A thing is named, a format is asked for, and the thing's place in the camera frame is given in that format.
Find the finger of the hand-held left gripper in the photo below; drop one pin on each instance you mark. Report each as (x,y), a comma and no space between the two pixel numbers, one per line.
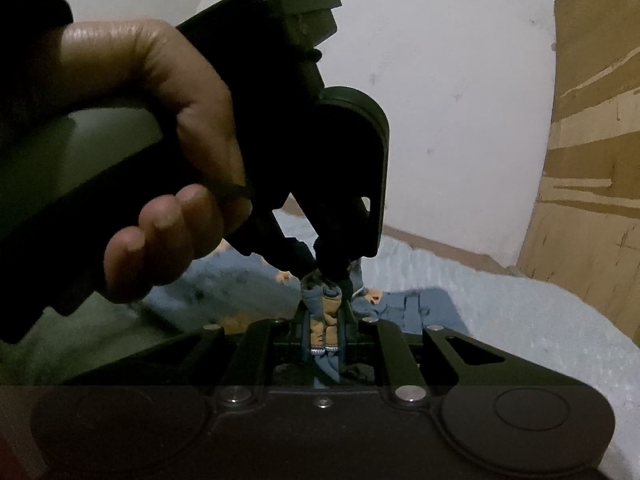
(332,260)
(297,260)

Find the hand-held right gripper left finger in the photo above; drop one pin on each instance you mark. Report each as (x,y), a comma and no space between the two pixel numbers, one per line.
(303,332)

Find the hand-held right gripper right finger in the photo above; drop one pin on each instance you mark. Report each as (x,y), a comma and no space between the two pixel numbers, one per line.
(346,330)

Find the plywood panel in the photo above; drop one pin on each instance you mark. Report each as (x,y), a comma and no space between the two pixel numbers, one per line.
(595,160)

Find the blue pants with orange print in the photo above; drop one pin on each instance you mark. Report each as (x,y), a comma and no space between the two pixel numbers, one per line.
(325,325)

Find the person's left hand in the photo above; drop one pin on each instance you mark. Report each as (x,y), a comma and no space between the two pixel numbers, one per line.
(200,100)

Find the light blue quilted bed sheet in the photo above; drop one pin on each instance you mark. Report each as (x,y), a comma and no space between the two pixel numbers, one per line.
(525,340)

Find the wooden bed frame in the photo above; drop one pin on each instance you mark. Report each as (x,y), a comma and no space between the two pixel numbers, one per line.
(450,247)

